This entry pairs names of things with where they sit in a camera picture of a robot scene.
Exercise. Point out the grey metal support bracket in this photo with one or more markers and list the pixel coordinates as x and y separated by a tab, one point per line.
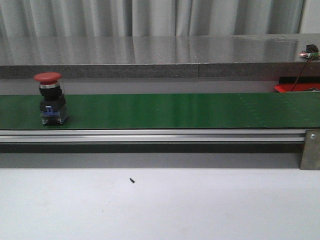
311	151

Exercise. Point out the green conveyor belt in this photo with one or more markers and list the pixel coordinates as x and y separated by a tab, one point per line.
193	111

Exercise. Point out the small green circuit board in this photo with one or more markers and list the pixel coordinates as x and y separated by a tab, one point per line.
311	52

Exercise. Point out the grey stone shelf slab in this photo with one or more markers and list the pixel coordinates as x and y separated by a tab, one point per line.
170	57

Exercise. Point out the aluminium conveyor frame rail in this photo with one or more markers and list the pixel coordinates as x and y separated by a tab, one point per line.
152	135

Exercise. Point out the red plastic tray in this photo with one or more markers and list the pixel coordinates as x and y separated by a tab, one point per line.
299	87

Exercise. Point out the red mushroom push button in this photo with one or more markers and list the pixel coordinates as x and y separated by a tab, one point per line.
53	105

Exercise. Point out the grey curtain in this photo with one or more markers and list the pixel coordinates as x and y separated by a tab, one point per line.
137	18

